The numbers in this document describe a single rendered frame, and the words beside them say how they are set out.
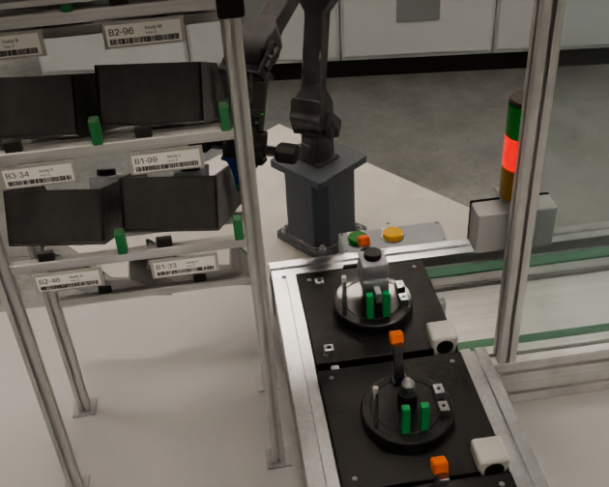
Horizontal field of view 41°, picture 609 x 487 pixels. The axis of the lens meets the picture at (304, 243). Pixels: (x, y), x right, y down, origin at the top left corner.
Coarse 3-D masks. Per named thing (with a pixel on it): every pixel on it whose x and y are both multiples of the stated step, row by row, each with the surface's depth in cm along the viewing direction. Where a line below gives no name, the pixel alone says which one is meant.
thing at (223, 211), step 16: (128, 176) 112; (144, 176) 121; (176, 176) 108; (192, 176) 108; (208, 176) 108; (224, 176) 115; (128, 192) 109; (144, 192) 109; (160, 192) 109; (176, 192) 109; (192, 192) 109; (208, 192) 109; (224, 192) 115; (128, 208) 110; (144, 208) 109; (160, 208) 109; (176, 208) 109; (192, 208) 109; (208, 208) 109; (224, 208) 115; (128, 224) 110; (144, 224) 110; (160, 224) 110; (176, 224) 110; (192, 224) 110; (208, 224) 109
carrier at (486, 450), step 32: (320, 384) 132; (352, 384) 132; (384, 384) 128; (416, 384) 128; (448, 384) 130; (352, 416) 126; (384, 416) 123; (416, 416) 123; (448, 416) 123; (480, 416) 125; (352, 448) 121; (384, 448) 121; (416, 448) 120; (448, 448) 120; (480, 448) 117; (352, 480) 117; (384, 480) 116; (416, 480) 116
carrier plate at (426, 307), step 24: (408, 264) 156; (312, 288) 151; (336, 288) 151; (408, 288) 150; (432, 288) 150; (312, 312) 146; (432, 312) 144; (312, 336) 141; (336, 336) 141; (360, 336) 140; (384, 336) 140; (408, 336) 140; (336, 360) 136; (360, 360) 136; (384, 360) 137
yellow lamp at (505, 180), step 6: (504, 168) 118; (504, 174) 118; (510, 174) 117; (504, 180) 118; (510, 180) 117; (504, 186) 119; (510, 186) 118; (504, 192) 119; (510, 192) 118; (504, 198) 120; (510, 198) 119
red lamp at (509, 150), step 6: (504, 144) 116; (510, 144) 114; (516, 144) 114; (504, 150) 116; (510, 150) 115; (516, 150) 114; (504, 156) 117; (510, 156) 115; (504, 162) 117; (510, 162) 116; (510, 168) 116
